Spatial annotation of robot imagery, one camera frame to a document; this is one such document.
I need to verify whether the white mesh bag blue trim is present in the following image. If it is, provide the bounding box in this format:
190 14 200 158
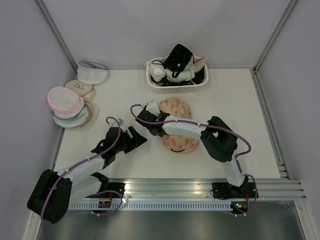
77 59 109 85

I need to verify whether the white garment in basket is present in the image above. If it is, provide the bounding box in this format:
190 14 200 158
149 60 196 84

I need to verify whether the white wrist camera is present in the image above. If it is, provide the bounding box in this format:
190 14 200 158
144 100 160 116
117 118 124 126

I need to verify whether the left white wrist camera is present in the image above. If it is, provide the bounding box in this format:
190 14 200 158
117 118 124 126

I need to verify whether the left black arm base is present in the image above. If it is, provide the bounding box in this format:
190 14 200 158
94 182 126 199

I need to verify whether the right aluminium frame post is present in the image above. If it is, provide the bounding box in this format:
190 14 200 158
252 0 300 74

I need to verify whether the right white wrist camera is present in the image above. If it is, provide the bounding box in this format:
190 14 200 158
144 100 160 116

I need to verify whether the left aluminium frame post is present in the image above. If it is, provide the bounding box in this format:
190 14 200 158
33 0 78 74

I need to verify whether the black bra in basket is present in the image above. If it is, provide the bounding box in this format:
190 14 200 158
162 44 193 78

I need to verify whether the aluminium front rail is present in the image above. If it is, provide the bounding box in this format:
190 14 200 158
82 177 308 201

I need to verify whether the white plastic laundry basket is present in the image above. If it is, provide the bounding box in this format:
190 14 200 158
144 57 209 94

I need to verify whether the pink garment in basket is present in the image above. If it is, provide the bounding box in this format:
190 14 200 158
190 57 207 73

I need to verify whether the beige round laundry bag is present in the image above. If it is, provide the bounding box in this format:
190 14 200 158
65 79 96 102

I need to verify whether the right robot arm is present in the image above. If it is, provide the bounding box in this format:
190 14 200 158
135 109 252 198

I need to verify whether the beige flat laundry bag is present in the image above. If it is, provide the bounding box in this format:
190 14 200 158
74 101 100 132

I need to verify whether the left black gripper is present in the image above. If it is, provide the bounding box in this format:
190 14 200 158
114 126 147 154

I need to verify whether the right aluminium side rail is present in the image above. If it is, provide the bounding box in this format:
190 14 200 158
250 68 291 180

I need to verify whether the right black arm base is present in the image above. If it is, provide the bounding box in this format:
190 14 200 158
211 182 258 200

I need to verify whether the aluminium frame post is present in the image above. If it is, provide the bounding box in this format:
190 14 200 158
33 0 78 74
252 0 300 74

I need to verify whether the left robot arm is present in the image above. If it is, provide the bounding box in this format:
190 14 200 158
27 126 148 224

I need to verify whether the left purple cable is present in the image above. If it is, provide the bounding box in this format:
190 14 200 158
39 116 122 221

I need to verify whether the grey trimmed mesh bag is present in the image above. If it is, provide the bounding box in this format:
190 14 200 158
53 105 89 129

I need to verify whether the pink trimmed mesh bag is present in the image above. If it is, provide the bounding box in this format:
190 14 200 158
46 86 81 113

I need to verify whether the purple cable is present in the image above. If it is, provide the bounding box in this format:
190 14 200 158
129 103 259 216
39 116 122 221

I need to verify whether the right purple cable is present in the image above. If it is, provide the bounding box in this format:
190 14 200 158
129 103 259 216

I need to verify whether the white slotted cable duct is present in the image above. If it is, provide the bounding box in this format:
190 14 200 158
68 200 232 212

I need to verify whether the floral peach laundry bag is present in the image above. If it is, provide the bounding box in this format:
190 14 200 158
159 97 199 153

